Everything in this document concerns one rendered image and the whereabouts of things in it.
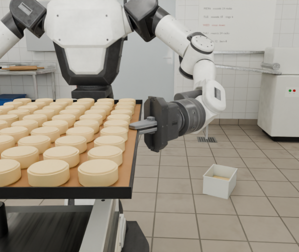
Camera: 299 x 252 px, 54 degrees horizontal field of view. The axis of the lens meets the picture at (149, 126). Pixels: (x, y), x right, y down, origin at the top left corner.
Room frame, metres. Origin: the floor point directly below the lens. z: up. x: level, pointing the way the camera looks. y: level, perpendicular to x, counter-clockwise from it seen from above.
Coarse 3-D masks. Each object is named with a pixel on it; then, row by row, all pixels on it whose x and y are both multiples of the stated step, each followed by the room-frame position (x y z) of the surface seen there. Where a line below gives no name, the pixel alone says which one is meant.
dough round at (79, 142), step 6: (60, 138) 0.46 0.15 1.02; (66, 138) 0.46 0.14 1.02; (72, 138) 0.46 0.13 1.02; (78, 138) 0.46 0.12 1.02; (84, 138) 0.46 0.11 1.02; (60, 144) 0.43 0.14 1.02; (66, 144) 0.43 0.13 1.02; (72, 144) 0.43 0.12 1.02; (78, 144) 0.44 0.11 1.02; (84, 144) 0.45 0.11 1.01; (84, 150) 0.45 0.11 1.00
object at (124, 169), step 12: (132, 120) 0.67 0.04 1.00; (132, 132) 0.56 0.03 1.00; (132, 144) 0.49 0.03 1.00; (0, 156) 0.43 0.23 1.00; (84, 156) 0.43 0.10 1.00; (132, 156) 0.43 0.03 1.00; (24, 168) 0.38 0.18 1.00; (72, 168) 0.38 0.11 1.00; (120, 168) 0.38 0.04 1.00; (24, 180) 0.34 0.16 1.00; (72, 180) 0.34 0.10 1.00; (120, 180) 0.34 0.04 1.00
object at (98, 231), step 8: (96, 200) 0.47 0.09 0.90; (104, 200) 0.47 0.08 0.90; (112, 200) 0.50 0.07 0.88; (96, 208) 0.44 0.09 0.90; (104, 208) 0.44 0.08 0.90; (112, 208) 0.49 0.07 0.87; (96, 216) 0.42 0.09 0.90; (104, 216) 0.42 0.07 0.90; (112, 216) 0.49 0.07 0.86; (88, 224) 0.40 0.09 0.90; (96, 224) 0.40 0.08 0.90; (104, 224) 0.40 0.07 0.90; (112, 224) 0.49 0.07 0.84; (88, 232) 0.38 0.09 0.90; (96, 232) 0.38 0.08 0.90; (104, 232) 0.38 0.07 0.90; (88, 240) 0.36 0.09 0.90; (96, 240) 0.36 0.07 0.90; (104, 240) 0.37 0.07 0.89; (80, 248) 0.34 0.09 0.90; (88, 248) 0.34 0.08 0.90; (96, 248) 0.34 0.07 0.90; (104, 248) 0.37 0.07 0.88
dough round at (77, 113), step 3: (60, 111) 0.68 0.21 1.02; (63, 111) 0.68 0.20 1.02; (66, 111) 0.68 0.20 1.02; (69, 111) 0.68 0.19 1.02; (72, 111) 0.68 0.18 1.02; (75, 111) 0.68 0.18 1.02; (78, 111) 0.68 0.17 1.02; (72, 114) 0.66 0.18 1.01; (75, 114) 0.67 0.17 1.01; (78, 114) 0.68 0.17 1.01; (75, 117) 0.67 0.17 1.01; (78, 117) 0.68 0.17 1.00
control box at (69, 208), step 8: (8, 208) 0.55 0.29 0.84; (16, 208) 0.55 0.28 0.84; (24, 208) 0.55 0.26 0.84; (32, 208) 0.55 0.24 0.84; (40, 208) 0.55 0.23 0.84; (48, 208) 0.55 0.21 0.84; (56, 208) 0.55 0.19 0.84; (64, 208) 0.55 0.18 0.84; (72, 208) 0.55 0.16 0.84; (80, 208) 0.55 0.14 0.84; (88, 208) 0.55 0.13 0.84
